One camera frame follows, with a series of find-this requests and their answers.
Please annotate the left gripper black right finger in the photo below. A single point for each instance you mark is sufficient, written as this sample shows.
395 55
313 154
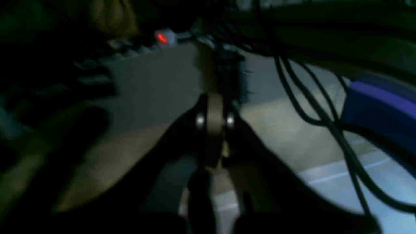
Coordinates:
272 198

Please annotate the white power strip red switch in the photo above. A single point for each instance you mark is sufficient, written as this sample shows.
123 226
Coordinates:
101 53

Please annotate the blue plastic box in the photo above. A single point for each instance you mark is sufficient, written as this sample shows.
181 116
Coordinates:
383 112

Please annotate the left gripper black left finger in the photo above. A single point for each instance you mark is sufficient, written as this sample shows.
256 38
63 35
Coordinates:
166 192

